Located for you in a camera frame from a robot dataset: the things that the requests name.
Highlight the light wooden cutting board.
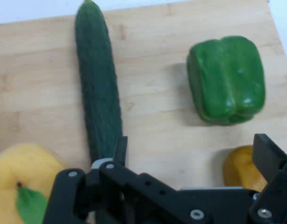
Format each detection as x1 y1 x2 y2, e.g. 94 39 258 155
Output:
0 1 287 194

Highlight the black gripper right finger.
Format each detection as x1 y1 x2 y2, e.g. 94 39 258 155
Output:
248 133 287 224

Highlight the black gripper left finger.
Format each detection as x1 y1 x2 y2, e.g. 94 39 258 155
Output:
42 136 213 224

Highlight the green bell pepper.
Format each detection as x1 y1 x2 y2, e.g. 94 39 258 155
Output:
187 35 266 127

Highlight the long dark green cucumber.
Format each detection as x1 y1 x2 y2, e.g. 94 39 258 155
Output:
75 0 124 164

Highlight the orange-yellow bell pepper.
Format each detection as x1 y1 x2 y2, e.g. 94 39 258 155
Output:
222 145 268 193

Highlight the yellow fruit with green leaf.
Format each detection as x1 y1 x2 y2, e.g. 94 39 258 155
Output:
0 143 66 224

